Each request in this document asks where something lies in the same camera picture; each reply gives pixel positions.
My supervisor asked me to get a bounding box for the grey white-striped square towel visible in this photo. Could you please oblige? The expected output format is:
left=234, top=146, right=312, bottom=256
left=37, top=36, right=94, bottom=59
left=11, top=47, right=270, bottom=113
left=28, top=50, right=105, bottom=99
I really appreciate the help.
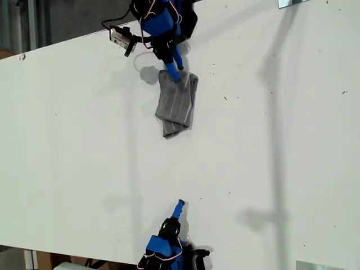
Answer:
left=154, top=69, right=200, bottom=138

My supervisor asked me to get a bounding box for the white table leg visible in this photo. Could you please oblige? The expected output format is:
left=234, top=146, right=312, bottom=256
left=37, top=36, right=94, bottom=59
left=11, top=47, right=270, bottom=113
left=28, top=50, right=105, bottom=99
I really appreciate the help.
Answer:
left=24, top=249, right=39, bottom=270

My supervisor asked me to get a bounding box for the steel plate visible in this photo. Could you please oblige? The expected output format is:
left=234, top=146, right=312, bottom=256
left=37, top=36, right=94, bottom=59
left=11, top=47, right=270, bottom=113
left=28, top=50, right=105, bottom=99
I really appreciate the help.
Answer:
left=277, top=0, right=307, bottom=9

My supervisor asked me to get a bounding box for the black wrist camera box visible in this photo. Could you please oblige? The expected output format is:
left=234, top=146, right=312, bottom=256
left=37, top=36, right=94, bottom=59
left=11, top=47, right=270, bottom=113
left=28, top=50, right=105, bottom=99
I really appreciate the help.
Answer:
left=193, top=247, right=211, bottom=270
left=109, top=25, right=137, bottom=57

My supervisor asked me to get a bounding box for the white plastic object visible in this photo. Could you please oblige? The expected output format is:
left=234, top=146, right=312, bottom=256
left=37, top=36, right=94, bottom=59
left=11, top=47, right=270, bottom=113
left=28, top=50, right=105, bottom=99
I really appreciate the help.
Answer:
left=53, top=262, right=88, bottom=270

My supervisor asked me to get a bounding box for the grey metal frame post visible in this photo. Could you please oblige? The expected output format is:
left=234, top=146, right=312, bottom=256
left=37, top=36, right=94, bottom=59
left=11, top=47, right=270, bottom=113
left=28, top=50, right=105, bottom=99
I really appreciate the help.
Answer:
left=28, top=0, right=39, bottom=51

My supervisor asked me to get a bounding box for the brown cardboard box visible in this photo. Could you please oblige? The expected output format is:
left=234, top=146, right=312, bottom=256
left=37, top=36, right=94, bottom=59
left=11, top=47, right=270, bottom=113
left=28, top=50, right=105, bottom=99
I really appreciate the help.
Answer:
left=36, top=251, right=113, bottom=270

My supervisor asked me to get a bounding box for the black camera stalk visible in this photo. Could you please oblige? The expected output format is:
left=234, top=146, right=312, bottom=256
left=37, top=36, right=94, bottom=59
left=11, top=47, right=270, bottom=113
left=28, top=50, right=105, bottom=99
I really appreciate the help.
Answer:
left=130, top=34, right=152, bottom=45

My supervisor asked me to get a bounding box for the black camera cable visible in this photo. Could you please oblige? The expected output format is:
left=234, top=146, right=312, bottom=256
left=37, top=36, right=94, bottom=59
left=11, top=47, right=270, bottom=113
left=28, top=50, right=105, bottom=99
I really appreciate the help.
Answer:
left=101, top=8, right=133, bottom=30

